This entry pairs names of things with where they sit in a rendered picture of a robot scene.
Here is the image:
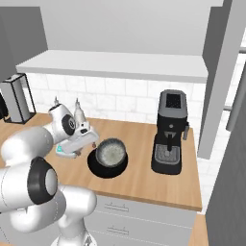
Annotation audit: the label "black wire frame grey holder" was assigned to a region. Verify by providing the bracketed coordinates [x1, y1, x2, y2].
[0, 72, 37, 125]

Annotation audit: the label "large black bowl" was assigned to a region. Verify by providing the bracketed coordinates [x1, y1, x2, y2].
[86, 146, 130, 180]

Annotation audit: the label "black coffee machine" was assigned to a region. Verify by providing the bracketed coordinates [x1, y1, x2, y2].
[150, 88, 191, 176]

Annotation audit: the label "white drawer front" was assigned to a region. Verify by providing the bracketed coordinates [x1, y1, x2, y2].
[84, 210, 194, 246]
[93, 194, 197, 229]

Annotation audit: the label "open white wall cabinet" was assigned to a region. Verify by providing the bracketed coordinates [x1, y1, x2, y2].
[14, 0, 225, 85]

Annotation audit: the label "small grey speckled bowl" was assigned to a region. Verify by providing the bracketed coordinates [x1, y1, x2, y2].
[94, 137, 127, 168]

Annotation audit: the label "pale pointed-top bottle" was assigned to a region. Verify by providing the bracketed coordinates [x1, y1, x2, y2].
[73, 97, 87, 125]
[53, 95, 62, 111]

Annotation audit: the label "silver drawer handle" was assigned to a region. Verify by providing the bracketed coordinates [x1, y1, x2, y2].
[106, 225, 131, 237]
[103, 202, 130, 213]

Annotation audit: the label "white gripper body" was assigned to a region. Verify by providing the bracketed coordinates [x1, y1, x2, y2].
[61, 128, 100, 156]

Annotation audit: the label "black object at counter edge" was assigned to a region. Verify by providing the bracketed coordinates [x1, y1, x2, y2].
[0, 91, 10, 122]

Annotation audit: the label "grey open cabinet door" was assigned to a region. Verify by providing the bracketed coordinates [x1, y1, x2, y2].
[196, 0, 246, 160]
[0, 6, 49, 85]

